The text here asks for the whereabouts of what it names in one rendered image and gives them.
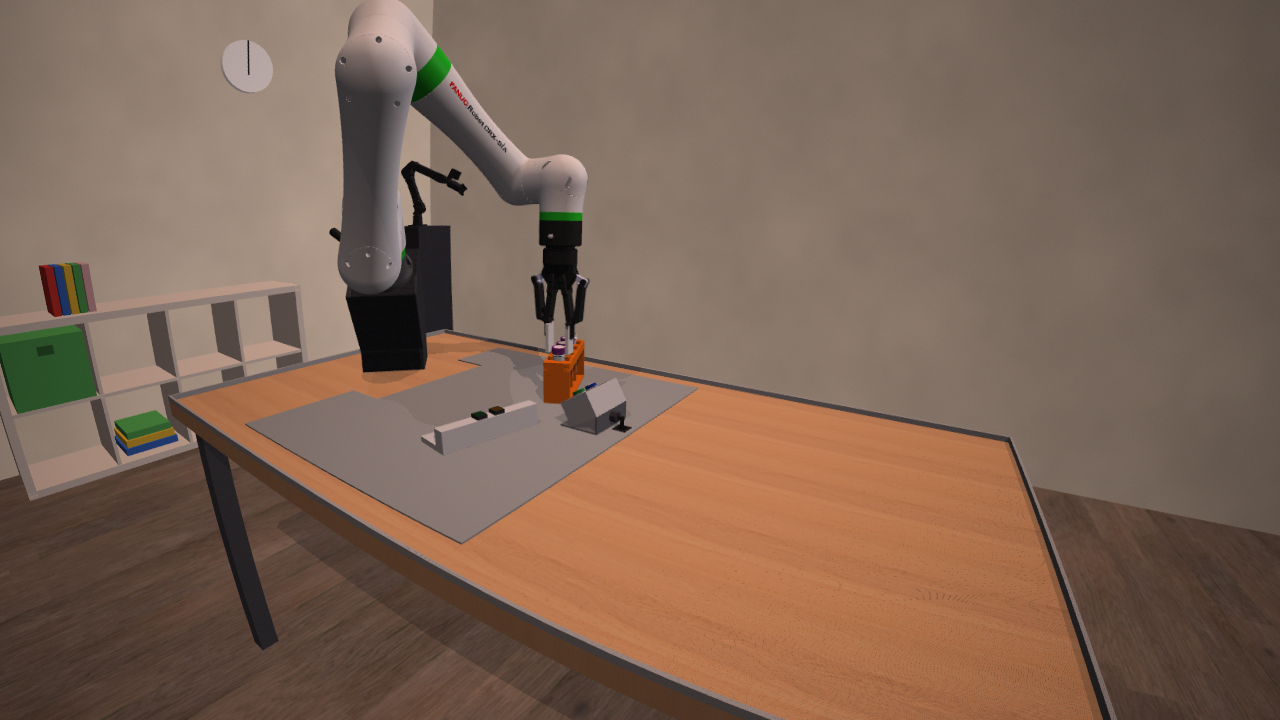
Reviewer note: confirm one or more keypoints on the orange tube rack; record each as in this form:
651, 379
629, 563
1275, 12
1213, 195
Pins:
560, 378

